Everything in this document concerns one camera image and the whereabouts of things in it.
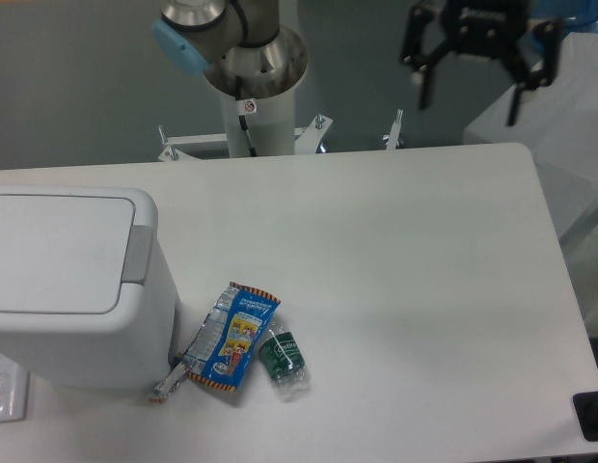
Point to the white trash can lid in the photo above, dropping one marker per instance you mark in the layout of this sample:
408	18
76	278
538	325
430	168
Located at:
71	253

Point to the white side table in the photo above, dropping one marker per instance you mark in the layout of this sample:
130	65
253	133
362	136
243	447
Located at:
559	125

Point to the white trash can body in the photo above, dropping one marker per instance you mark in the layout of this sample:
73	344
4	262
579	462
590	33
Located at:
127	348

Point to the black device at table edge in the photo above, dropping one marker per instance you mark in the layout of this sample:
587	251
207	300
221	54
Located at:
586	407

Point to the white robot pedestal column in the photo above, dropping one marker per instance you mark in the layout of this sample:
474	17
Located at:
257	127

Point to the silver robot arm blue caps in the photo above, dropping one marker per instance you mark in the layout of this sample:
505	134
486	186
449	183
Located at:
195	34

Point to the blue snack bag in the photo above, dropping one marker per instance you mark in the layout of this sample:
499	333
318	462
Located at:
223	347

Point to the small silver snack wrapper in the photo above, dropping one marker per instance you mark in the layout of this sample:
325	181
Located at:
165	388

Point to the blue water jug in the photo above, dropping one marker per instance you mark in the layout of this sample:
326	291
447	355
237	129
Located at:
571	24

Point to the crushed green label plastic bottle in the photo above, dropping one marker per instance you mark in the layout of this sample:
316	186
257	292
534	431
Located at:
284	362

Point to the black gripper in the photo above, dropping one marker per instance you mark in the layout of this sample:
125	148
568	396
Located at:
487	29

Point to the clear plastic bag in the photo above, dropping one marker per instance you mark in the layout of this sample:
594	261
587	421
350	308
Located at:
14	383

